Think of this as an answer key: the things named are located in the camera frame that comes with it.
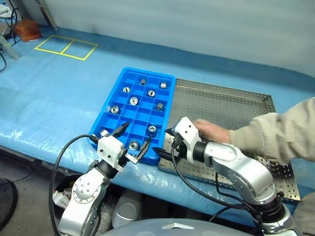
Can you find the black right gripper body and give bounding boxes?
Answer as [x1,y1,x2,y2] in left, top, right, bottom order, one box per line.
[169,132,189,162]

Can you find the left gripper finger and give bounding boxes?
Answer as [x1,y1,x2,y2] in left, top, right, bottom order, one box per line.
[136,136,153,163]
[112,121,130,139]

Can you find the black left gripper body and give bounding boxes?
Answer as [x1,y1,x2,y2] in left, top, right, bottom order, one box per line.
[117,147,138,170]

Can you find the blue plastic compartment tray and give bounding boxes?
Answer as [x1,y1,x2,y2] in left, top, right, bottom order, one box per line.
[88,67,177,165]

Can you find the perforated steel tray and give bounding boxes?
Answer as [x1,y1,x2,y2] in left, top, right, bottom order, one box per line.
[157,78,301,203]

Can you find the person's bare hand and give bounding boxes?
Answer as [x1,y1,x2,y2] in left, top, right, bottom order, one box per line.
[195,118,231,144]

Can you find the silver metal cylinder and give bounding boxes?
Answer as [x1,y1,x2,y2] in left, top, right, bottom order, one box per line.
[112,194,143,228]

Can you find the blue plastic table cover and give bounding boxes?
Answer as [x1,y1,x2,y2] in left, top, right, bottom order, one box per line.
[0,24,315,222]

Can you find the waste bin with paper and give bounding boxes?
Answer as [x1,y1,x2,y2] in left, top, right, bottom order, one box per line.
[51,177,84,215]

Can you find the grey robot torso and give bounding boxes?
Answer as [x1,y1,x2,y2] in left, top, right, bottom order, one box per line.
[98,218,271,236]

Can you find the yellow tape floor marking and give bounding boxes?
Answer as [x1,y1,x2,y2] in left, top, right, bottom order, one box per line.
[34,34,98,61]

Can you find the black round base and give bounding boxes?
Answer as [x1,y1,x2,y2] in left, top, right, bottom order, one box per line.
[0,178,18,223]

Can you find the orange box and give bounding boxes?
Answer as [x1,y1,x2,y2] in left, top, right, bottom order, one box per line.
[14,19,42,42]

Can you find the beige person clothing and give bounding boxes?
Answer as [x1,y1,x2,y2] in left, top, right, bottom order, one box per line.
[294,191,315,234]

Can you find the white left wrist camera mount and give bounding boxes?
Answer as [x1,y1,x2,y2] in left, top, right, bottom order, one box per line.
[97,136,128,173]

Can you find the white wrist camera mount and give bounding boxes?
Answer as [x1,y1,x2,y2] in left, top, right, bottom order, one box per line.
[97,136,128,173]
[172,117,200,163]

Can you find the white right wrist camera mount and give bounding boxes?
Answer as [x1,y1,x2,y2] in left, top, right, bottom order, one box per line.
[172,117,200,163]

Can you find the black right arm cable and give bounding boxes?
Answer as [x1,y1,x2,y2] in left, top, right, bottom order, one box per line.
[171,145,266,222]

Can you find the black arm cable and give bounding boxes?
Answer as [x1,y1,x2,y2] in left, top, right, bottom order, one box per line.
[171,145,266,222]
[48,134,99,236]

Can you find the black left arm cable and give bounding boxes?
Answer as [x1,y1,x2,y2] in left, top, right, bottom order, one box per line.
[48,134,99,236]

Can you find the slanted metal frame post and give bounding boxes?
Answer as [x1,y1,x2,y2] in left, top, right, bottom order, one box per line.
[36,0,58,30]

